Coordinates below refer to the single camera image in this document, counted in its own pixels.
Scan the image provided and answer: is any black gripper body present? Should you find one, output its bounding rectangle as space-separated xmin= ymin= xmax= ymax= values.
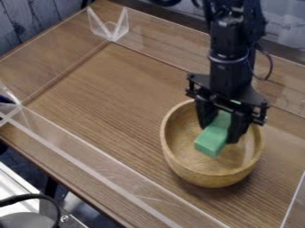
xmin=186 ymin=53 xmax=269 ymax=126

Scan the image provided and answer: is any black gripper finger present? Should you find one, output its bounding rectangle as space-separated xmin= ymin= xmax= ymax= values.
xmin=195 ymin=100 xmax=218 ymax=128
xmin=226 ymin=111 xmax=251 ymax=144

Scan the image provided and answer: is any green rectangular block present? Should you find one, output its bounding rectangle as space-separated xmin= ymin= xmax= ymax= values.
xmin=194 ymin=111 xmax=231 ymax=157

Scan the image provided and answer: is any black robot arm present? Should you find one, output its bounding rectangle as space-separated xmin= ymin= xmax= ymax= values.
xmin=186 ymin=0 xmax=269 ymax=143

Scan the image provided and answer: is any brown wooden bowl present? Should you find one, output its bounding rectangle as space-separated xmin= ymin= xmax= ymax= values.
xmin=159 ymin=100 xmax=265 ymax=188

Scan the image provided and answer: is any clear acrylic front barrier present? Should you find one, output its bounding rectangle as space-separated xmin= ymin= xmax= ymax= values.
xmin=0 ymin=85 xmax=230 ymax=228

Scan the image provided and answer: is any black table leg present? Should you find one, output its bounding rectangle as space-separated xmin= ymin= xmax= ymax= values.
xmin=44 ymin=177 xmax=59 ymax=198

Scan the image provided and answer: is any clear acrylic corner bracket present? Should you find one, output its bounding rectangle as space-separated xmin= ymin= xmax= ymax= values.
xmin=86 ymin=7 xmax=128 ymax=42

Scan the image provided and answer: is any metal bracket with screw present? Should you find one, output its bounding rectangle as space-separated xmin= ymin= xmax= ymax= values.
xmin=39 ymin=199 xmax=88 ymax=228

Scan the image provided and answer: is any black cable loop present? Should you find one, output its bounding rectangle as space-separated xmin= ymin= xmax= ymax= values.
xmin=0 ymin=193 xmax=61 ymax=228

